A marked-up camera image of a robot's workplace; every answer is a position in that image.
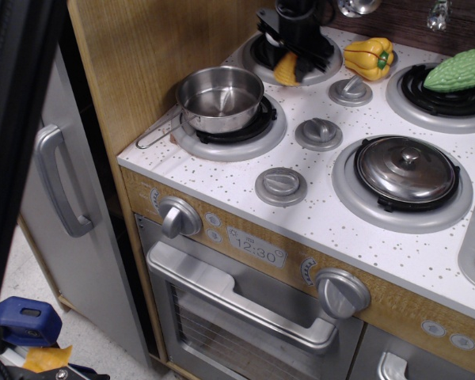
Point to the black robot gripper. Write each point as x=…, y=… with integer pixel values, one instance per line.
x=296, y=25

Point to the yellow toy corn cob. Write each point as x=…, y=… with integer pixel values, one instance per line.
x=284, y=71

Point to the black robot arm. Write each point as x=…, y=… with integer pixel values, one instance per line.
x=79, y=82

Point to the back left stove burner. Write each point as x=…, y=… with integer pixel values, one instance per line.
x=249, y=58

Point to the stove burner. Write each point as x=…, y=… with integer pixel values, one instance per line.
x=249, y=58
x=260, y=135
x=397, y=217
x=452, y=112

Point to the grey top stove knob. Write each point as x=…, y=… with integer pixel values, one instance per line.
x=352, y=92

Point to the grey stove knob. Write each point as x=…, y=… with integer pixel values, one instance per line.
x=352, y=92
x=318, y=135
x=281, y=187

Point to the grey middle stove knob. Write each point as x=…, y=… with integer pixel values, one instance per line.
x=318, y=135

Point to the small steel pan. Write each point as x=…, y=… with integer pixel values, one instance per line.
x=216, y=100

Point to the front left stove burner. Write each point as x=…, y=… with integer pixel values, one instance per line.
x=260, y=135

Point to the grey bottom stove knob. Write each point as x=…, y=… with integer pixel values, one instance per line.
x=281, y=187

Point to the front right stove burner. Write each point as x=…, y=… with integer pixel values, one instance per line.
x=397, y=217

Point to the back right stove burner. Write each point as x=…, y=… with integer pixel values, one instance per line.
x=452, y=112

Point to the silver faucet knob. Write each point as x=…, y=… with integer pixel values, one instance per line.
x=357, y=8

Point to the yellow toy bell pepper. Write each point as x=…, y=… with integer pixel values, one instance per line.
x=371, y=59

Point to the steel pot lid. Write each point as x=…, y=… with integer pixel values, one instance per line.
x=406, y=170

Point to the green toy bitter gourd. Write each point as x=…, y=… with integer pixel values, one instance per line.
x=453, y=74

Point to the left oven front knob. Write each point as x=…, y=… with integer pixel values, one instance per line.
x=178, y=217

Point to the oven knob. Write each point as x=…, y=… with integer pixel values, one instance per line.
x=340, y=293
x=178, y=217

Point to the oven clock display panel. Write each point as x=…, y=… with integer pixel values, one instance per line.
x=256, y=247

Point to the right oven front knob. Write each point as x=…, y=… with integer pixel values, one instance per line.
x=340, y=293

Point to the grey toy oven door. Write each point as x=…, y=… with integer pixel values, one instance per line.
x=221, y=319

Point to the grey toy fridge door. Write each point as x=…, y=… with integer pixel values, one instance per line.
x=86, y=274

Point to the grey lower cabinet door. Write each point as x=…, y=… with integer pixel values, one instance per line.
x=384, y=356

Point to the blue clamp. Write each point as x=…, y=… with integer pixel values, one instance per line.
x=30, y=323

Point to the yellow tape piece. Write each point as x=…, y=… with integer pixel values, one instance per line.
x=45, y=359

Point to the clear faucet handle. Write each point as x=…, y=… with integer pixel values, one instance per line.
x=439, y=16

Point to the grey fridge door handle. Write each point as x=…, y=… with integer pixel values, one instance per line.
x=64, y=165

